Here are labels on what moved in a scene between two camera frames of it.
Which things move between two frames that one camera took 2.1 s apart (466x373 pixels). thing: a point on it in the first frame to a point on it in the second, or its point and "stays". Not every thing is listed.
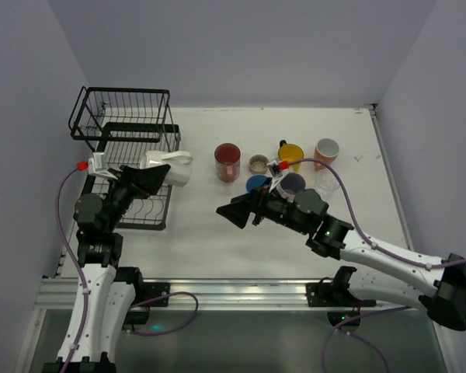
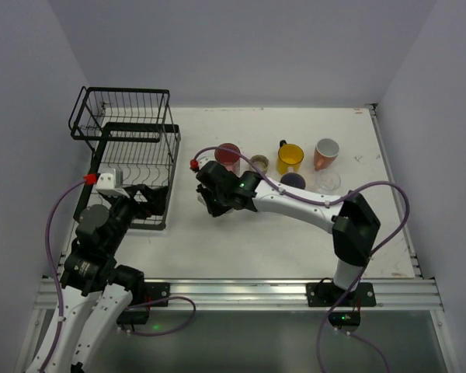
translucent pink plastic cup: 293,183 stays
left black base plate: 155,289 stays
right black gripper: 257,207 to 209,195
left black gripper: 125,181 to 140,197
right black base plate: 335,293 stays
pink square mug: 326,151 stays
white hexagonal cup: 179,162 to 201,200
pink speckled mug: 227,158 stays
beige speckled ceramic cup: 258,164 stays
